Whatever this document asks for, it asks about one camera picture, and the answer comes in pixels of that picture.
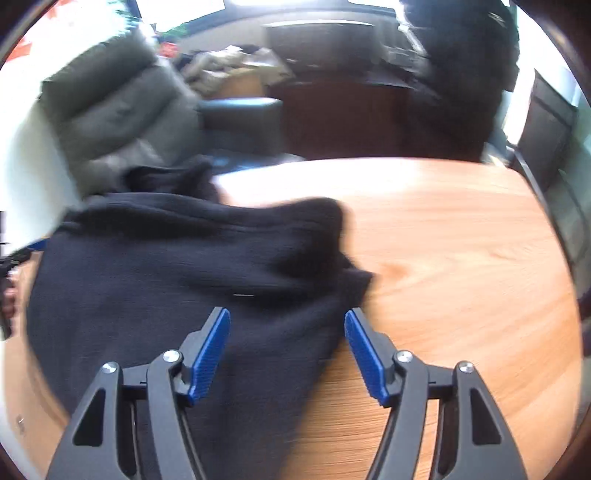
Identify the black microwave oven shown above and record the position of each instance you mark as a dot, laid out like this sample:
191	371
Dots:
323	44

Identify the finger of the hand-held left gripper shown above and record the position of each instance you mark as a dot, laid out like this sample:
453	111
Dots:
16	258

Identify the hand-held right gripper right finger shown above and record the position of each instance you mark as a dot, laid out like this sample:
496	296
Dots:
364	355

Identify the light wooden cabinet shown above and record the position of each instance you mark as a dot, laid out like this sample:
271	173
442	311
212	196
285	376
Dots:
240	85

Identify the black fleece jacket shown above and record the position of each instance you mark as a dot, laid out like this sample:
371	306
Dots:
161	258

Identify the black mesh office chair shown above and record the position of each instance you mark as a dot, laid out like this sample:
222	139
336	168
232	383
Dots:
545	120

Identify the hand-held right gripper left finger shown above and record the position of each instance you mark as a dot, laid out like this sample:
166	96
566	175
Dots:
210	355

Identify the pile of light clothes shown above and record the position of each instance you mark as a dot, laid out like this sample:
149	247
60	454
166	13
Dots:
217	64

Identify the dark wooden cabinet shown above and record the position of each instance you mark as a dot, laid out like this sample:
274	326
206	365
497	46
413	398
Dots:
341	115

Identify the grey leather armchair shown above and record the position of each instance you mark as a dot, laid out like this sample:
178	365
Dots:
115	115

